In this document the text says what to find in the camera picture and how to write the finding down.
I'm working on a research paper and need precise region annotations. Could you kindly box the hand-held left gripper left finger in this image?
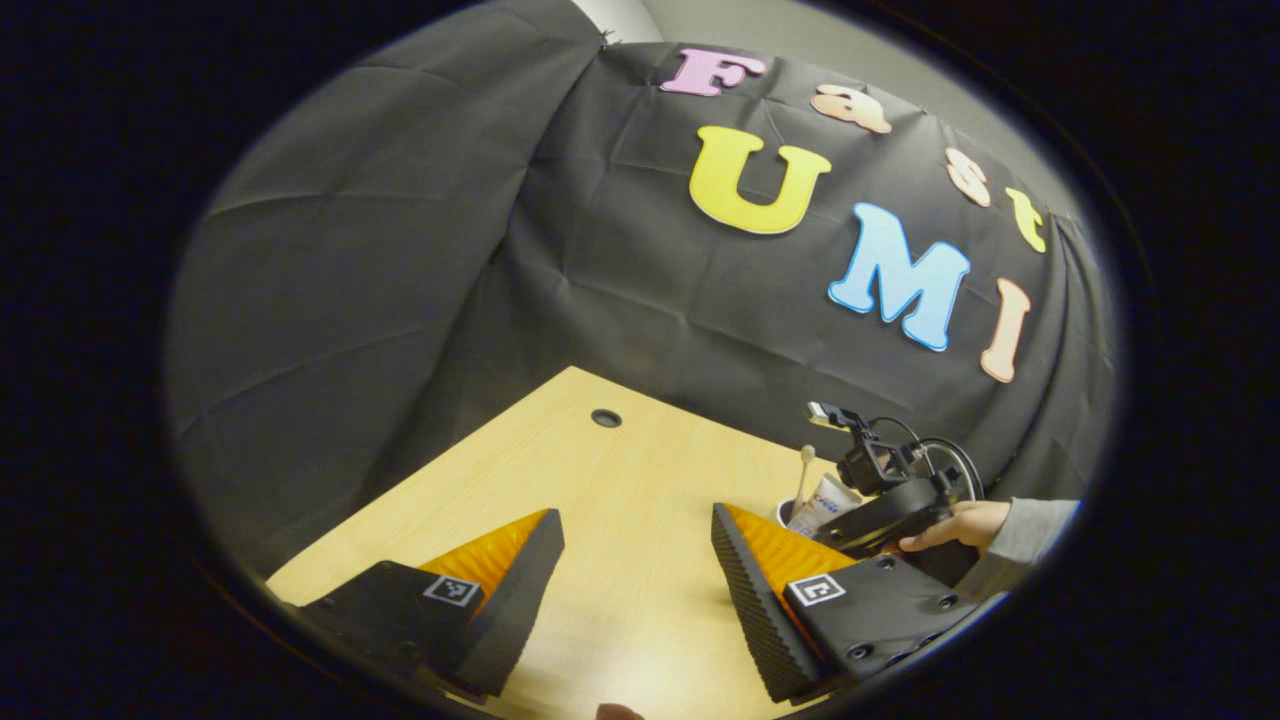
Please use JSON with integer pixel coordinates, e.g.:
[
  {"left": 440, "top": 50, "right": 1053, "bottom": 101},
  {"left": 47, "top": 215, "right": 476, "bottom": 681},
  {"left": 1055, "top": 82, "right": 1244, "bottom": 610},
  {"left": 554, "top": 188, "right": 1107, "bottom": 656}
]
[{"left": 300, "top": 508, "right": 566, "bottom": 699}]

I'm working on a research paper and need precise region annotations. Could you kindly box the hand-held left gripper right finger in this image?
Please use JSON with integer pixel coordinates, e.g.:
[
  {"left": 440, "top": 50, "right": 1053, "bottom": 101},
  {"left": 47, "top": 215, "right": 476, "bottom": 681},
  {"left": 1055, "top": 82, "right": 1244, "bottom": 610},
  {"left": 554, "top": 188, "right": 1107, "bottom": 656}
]
[{"left": 711, "top": 503, "right": 986, "bottom": 704}]

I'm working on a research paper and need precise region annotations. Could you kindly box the white toothpaste tube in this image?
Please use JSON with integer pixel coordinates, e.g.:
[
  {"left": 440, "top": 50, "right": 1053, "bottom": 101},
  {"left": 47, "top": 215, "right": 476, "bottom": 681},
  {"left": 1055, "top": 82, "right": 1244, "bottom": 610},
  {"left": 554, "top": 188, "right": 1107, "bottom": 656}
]
[{"left": 787, "top": 474, "right": 863, "bottom": 539}]

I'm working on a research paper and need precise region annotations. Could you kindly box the white cup with wooden handle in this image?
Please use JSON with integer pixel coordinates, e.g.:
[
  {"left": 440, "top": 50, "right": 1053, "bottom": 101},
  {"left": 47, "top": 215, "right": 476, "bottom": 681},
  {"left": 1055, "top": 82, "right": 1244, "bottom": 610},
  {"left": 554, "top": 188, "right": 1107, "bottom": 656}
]
[{"left": 775, "top": 498, "right": 831, "bottom": 538}]

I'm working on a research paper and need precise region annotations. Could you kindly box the wooden desktop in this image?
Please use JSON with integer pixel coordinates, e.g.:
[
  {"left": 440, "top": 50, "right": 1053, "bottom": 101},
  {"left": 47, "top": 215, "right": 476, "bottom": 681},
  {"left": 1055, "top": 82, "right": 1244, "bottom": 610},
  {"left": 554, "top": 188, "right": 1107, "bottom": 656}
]
[{"left": 265, "top": 365, "right": 851, "bottom": 720}]

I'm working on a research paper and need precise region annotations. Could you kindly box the black backdrop cloth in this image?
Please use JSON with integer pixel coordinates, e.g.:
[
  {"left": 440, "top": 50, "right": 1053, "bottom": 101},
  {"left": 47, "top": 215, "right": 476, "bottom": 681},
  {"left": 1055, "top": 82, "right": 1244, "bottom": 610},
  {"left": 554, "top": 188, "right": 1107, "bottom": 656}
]
[{"left": 165, "top": 0, "right": 1116, "bottom": 581}]

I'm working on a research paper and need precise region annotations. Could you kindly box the black cable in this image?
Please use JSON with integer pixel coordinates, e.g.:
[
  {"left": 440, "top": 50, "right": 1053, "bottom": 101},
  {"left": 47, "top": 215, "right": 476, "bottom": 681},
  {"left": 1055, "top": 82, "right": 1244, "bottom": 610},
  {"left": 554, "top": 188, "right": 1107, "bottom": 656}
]
[{"left": 872, "top": 416, "right": 986, "bottom": 501}]

